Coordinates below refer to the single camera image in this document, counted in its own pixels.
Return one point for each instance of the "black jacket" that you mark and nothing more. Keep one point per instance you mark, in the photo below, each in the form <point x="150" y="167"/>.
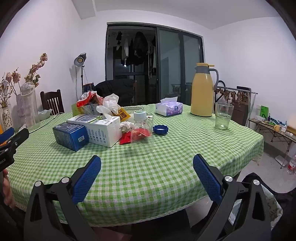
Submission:
<point x="114" y="91"/>

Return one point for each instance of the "blue cardboard box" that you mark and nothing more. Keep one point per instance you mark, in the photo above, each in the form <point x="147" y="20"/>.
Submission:
<point x="69" y="136"/>

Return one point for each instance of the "floor lamp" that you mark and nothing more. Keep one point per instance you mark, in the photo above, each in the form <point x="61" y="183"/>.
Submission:
<point x="79" y="60"/>

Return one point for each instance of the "green paper bag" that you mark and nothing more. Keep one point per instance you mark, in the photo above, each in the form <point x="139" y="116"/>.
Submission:
<point x="264" y="112"/>

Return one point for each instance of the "folding side table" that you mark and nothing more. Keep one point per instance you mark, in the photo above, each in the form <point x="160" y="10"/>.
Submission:
<point x="266" y="127"/>

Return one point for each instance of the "hanging clothes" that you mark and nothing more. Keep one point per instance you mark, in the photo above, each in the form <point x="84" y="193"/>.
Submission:
<point x="138" y="46"/>

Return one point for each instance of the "metal drying rack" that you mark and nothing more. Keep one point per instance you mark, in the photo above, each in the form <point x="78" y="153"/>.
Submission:
<point x="233" y="93"/>

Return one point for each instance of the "yellow thermos jug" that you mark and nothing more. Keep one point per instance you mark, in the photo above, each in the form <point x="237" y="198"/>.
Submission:
<point x="203" y="92"/>

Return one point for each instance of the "green checked tablecloth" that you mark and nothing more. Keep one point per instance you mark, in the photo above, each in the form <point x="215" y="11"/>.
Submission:
<point x="138" y="180"/>

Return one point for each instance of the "tall clear lidded container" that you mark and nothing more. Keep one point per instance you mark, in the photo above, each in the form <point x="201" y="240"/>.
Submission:
<point x="29" y="111"/>

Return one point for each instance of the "blue jar lid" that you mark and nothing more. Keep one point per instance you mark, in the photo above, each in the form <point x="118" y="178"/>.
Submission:
<point x="160" y="130"/>

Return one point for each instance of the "white dish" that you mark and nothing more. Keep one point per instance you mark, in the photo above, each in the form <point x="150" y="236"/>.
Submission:
<point x="45" y="114"/>

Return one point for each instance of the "white plastic bag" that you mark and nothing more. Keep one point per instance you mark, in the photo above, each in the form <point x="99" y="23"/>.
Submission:
<point x="108" y="104"/>

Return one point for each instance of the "person's left hand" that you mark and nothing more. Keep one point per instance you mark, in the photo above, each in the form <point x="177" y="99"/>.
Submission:
<point x="6" y="188"/>

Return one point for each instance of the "white milk carton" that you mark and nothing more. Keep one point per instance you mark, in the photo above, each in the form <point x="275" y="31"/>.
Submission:
<point x="101" y="129"/>

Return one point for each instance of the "yellow printed package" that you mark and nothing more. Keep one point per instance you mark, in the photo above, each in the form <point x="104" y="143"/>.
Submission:
<point x="122" y="114"/>

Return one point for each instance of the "purple tissue pack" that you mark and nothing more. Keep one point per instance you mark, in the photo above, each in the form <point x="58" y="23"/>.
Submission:
<point x="168" y="107"/>

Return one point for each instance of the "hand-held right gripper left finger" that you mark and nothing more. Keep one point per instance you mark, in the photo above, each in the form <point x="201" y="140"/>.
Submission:
<point x="86" y="176"/>

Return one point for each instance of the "red snack wrapper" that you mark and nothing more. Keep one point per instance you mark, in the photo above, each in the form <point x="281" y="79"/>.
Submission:
<point x="123" y="140"/>

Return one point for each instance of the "clear plastic bottle pale cap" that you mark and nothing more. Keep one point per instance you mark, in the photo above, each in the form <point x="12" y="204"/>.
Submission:
<point x="142" y="143"/>

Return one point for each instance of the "clear drinking glass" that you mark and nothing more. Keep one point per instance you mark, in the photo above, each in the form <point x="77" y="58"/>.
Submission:
<point x="223" y="115"/>

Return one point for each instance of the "sliding glass door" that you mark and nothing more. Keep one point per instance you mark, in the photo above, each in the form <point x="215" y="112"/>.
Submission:
<point x="168" y="69"/>

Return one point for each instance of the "clear plastic bag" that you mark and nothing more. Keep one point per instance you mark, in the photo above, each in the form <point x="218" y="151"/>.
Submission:
<point x="272" y="206"/>

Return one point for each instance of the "crumpled white tissue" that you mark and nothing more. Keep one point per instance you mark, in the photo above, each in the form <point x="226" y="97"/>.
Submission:
<point x="126" y="126"/>

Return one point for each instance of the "plastic water bottle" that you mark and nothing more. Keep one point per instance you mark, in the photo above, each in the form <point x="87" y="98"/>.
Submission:
<point x="292" y="164"/>

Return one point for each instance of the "red and white snack bag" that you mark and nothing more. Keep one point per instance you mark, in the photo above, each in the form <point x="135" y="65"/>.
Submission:
<point x="89" y="98"/>

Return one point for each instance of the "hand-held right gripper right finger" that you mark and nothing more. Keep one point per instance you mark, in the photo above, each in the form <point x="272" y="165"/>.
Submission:
<point x="208" y="180"/>

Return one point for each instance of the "pale green box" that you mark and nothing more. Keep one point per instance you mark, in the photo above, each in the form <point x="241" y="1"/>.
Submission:
<point x="76" y="109"/>

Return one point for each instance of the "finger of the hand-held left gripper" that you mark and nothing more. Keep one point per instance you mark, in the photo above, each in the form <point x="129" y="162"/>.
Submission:
<point x="7" y="134"/>
<point x="20" y="136"/>

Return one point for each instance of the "dark wooden chair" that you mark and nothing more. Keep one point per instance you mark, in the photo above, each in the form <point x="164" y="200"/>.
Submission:
<point x="52" y="102"/>

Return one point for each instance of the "dried flowers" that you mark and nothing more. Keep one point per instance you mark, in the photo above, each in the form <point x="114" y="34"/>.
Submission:
<point x="34" y="71"/>

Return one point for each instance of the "floral ceramic vase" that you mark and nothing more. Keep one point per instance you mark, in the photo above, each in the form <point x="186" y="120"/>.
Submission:
<point x="7" y="118"/>

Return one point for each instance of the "clear plastic container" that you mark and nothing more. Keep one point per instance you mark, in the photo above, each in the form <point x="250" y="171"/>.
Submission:
<point x="150" y="119"/>

